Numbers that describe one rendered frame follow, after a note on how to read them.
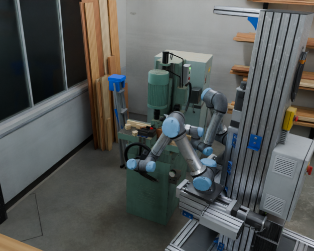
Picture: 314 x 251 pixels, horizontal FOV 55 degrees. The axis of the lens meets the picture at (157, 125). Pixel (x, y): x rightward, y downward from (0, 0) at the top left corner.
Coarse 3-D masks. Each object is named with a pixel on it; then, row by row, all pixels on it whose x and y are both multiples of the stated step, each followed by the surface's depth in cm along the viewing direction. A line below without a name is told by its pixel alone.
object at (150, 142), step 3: (156, 135) 260; (138, 138) 254; (147, 138) 251; (150, 138) 251; (153, 138) 254; (156, 138) 262; (138, 141) 255; (141, 141) 254; (147, 141) 251; (150, 141) 250; (153, 141) 256; (147, 144) 252; (150, 144) 251; (153, 144) 258; (150, 147) 253
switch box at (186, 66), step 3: (183, 66) 270; (186, 66) 269; (189, 66) 272; (183, 69) 271; (186, 69) 269; (183, 72) 272; (186, 72) 271; (183, 75) 273; (186, 75) 272; (189, 75) 278; (183, 78) 274; (186, 78) 273; (183, 81) 275; (186, 81) 274
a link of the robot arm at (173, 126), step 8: (176, 112) 194; (168, 120) 183; (176, 120) 184; (184, 120) 194; (168, 128) 184; (176, 128) 182; (184, 128) 188; (168, 136) 186; (176, 136) 185; (184, 136) 188; (176, 144) 190; (184, 144) 188; (184, 152) 189; (192, 152) 190; (192, 160) 190; (192, 168) 192; (200, 168) 192; (208, 168) 200; (192, 176) 194; (200, 176) 191; (208, 176) 193; (200, 184) 192; (208, 184) 190
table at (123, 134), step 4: (124, 128) 280; (132, 128) 280; (136, 128) 281; (120, 132) 272; (124, 132) 272; (128, 132) 273; (120, 136) 273; (124, 136) 271; (128, 136) 269; (132, 136) 268; (128, 140) 271; (132, 140) 269; (156, 140) 261; (168, 144) 256; (152, 148) 254; (164, 148) 259; (168, 148) 257; (172, 148) 255; (176, 148) 254; (176, 152) 255
